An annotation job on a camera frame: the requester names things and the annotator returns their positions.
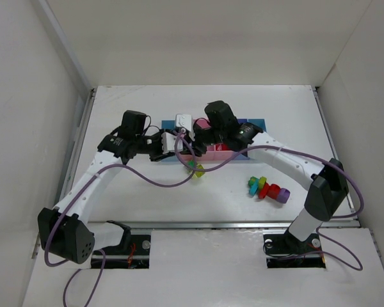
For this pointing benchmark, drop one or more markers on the left light blue bin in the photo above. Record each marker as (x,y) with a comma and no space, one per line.
(169,125)

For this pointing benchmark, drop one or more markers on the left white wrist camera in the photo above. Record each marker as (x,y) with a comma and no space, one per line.
(170,143)

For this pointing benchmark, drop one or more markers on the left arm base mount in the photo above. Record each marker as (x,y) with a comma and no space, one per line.
(135,255)

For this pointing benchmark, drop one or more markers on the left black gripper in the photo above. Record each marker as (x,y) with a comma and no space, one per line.
(157,148)

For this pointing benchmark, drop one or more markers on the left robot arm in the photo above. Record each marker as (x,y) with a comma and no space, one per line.
(64,229)

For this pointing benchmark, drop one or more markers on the green yellow red lego stack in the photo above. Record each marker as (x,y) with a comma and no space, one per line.
(194,170)

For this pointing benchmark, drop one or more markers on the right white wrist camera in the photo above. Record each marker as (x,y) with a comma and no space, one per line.
(185,121)

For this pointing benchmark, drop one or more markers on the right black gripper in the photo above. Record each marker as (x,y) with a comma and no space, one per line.
(200,141)

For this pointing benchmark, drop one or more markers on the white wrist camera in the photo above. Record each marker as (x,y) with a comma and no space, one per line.
(170,143)
(185,121)

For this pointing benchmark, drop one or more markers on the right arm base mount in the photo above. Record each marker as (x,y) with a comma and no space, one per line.
(283,251)

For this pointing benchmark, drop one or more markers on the large pink bin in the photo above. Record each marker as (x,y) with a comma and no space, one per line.
(198,123)

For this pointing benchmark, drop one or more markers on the aluminium rail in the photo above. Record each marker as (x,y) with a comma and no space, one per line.
(168,225)

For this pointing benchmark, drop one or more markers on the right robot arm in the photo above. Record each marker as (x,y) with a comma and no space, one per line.
(324,182)

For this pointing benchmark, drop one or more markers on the red legos in bin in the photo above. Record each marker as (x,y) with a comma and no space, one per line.
(221,147)

